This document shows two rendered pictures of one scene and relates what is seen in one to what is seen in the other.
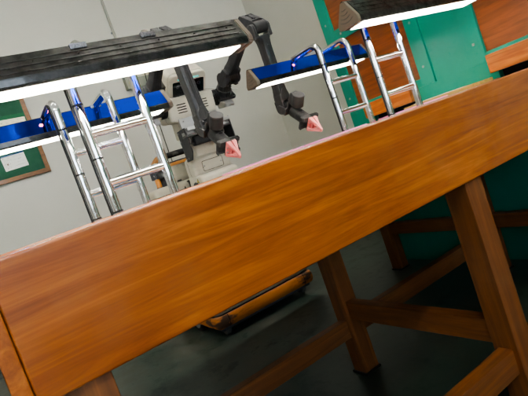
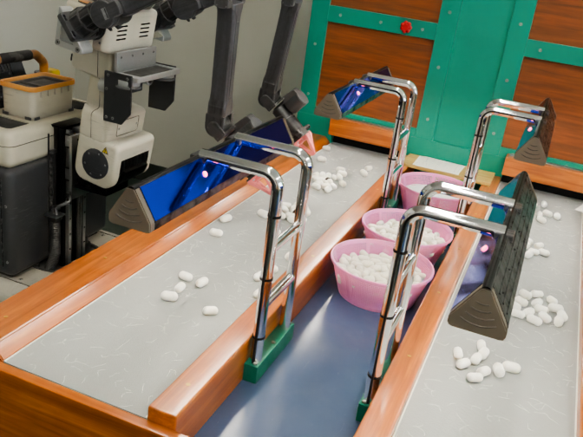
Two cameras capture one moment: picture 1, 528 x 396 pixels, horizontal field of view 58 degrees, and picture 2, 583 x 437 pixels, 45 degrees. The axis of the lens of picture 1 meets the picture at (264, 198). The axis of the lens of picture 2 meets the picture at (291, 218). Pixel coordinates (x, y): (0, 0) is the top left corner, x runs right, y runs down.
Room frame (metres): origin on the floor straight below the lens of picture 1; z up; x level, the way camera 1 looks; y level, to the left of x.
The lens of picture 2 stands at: (0.40, 1.20, 1.52)
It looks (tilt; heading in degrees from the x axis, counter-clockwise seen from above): 22 degrees down; 320
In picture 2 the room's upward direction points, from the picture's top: 8 degrees clockwise
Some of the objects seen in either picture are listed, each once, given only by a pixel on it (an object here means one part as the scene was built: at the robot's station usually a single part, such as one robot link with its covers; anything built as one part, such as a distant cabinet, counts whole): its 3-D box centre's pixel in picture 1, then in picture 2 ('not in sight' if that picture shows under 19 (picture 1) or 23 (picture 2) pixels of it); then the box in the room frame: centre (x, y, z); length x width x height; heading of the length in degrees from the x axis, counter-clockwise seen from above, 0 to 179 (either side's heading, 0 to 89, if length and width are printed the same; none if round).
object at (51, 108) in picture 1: (100, 171); (245, 253); (1.44, 0.43, 0.90); 0.20 x 0.19 x 0.45; 121
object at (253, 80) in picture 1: (310, 64); (360, 88); (2.00, -0.37, 1.08); 0.62 x 0.08 x 0.07; 121
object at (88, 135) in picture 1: (137, 144); (438, 310); (1.09, 0.23, 0.90); 0.20 x 0.19 x 0.45; 121
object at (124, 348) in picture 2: not in sight; (276, 225); (1.83, 0.04, 0.73); 1.81 x 0.30 x 0.02; 121
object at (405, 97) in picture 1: (390, 102); (367, 132); (2.28, -0.71, 0.83); 0.30 x 0.06 x 0.07; 31
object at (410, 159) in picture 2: (445, 94); (448, 169); (1.96, -0.84, 0.77); 0.33 x 0.15 x 0.01; 31
